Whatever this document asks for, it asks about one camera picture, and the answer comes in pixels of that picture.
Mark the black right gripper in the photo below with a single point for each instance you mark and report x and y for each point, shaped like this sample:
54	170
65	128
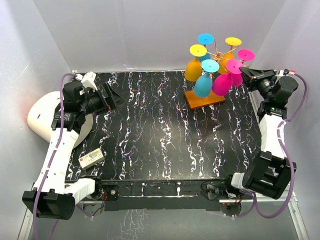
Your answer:
255	76

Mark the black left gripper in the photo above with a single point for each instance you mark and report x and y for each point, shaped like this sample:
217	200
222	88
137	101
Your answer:
113	99

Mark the pink wine glass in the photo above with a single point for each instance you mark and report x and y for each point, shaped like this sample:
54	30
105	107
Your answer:
223	83
246	55

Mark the blue wine glass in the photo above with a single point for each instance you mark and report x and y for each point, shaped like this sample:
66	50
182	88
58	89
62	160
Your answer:
203	85
205	39

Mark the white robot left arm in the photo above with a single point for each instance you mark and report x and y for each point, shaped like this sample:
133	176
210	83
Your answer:
64	119

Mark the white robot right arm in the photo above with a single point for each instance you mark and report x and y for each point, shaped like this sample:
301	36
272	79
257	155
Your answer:
270	172

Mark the rear yellow wine glass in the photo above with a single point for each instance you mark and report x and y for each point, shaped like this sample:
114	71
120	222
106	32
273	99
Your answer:
234	43

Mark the yellow wine glass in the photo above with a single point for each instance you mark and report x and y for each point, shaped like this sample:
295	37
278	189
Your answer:
234	43
193	69

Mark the left yellow wine glass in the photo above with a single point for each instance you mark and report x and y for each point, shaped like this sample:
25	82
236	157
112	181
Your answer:
193	69

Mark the small cardboard box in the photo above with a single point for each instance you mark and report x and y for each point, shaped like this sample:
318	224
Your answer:
90	159

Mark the white round container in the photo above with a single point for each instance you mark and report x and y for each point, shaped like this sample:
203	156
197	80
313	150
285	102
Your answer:
41	115

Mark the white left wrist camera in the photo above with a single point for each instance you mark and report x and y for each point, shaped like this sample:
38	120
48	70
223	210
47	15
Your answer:
87	80

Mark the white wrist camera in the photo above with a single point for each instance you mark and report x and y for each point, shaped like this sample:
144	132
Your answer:
286	72
87	80

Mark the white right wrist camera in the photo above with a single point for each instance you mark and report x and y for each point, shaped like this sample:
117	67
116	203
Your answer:
286	72

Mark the gold wire glass rack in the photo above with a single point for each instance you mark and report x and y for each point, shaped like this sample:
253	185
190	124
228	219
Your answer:
196	102

